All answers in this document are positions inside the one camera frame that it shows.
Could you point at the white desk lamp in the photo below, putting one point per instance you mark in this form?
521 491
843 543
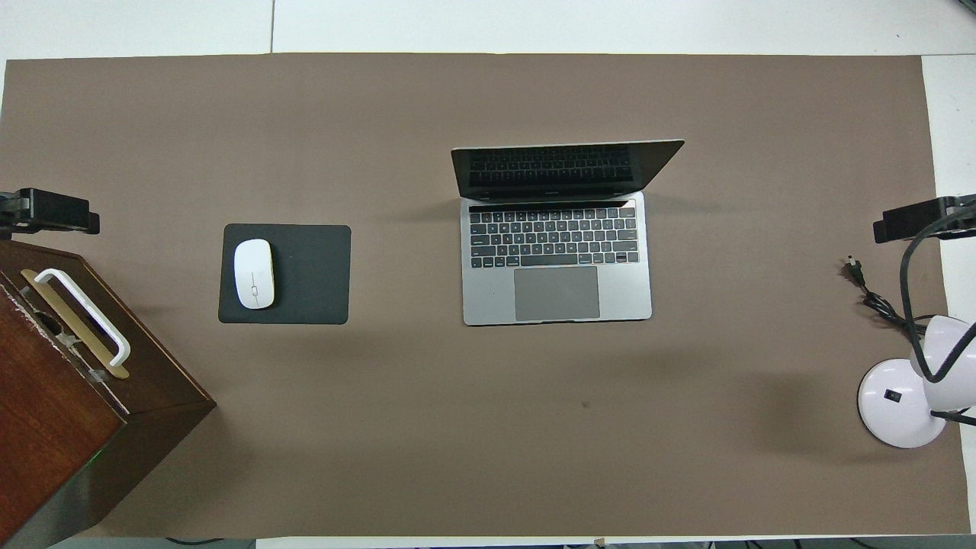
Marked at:
888 396

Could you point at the white computer mouse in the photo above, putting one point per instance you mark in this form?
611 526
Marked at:
254 273

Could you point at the large brown table mat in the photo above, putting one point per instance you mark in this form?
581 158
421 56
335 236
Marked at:
457 427

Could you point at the grey laptop computer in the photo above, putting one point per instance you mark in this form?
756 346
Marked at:
557 252

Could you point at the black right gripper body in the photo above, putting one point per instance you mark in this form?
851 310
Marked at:
919 217

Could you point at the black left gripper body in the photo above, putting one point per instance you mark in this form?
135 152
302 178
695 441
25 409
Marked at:
57 210

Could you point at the black mouse pad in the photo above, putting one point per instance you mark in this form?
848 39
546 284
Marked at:
313 274

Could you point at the dark wooden box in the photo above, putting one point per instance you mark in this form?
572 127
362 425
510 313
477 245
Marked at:
53 412

